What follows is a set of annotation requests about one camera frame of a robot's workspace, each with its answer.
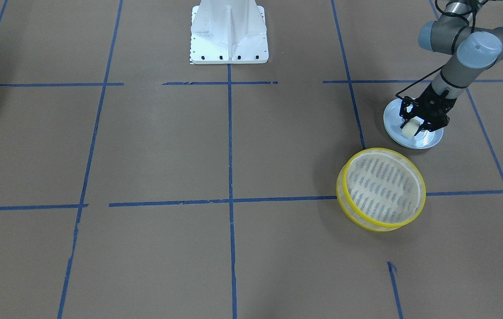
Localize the light blue plate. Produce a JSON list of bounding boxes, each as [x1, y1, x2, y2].
[[383, 99, 444, 150]]

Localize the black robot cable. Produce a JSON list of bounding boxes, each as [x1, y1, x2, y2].
[[395, 0, 482, 100]]

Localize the white steamed bun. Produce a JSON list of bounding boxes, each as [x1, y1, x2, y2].
[[401, 117, 422, 139]]

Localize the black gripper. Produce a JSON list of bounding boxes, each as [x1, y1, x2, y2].
[[399, 85, 456, 136]]

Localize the yellow round steamer basket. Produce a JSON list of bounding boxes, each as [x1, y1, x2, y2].
[[335, 148, 427, 233]]

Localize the brown paper table cover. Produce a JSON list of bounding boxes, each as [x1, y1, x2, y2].
[[0, 0, 503, 319]]

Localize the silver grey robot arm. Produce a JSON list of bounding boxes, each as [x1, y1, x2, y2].
[[399, 0, 503, 139]]

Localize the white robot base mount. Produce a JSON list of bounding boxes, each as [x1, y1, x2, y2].
[[189, 0, 269, 65]]

